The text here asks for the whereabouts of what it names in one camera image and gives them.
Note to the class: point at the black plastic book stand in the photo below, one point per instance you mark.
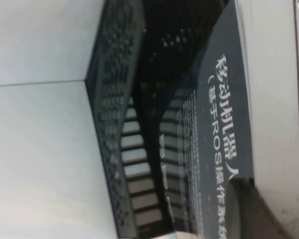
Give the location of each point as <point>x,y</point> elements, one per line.
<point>139,74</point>

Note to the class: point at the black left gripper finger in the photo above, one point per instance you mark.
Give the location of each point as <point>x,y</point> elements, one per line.
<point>264,214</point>

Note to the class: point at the dark colourful mobile robot book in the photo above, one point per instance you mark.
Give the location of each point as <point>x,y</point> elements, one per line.
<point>214,124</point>

